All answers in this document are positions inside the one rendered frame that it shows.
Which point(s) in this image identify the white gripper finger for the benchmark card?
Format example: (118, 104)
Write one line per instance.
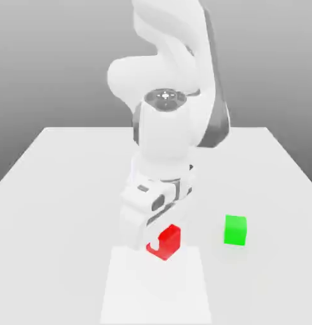
(151, 234)

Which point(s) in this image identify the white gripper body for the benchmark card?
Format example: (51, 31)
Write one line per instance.
(131, 223)

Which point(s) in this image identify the small red cube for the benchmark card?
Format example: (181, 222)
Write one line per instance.
(169, 241)

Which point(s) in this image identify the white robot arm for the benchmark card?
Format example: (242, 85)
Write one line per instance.
(165, 137)

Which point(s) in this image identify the small green cube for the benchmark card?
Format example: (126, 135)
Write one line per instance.
(235, 230)

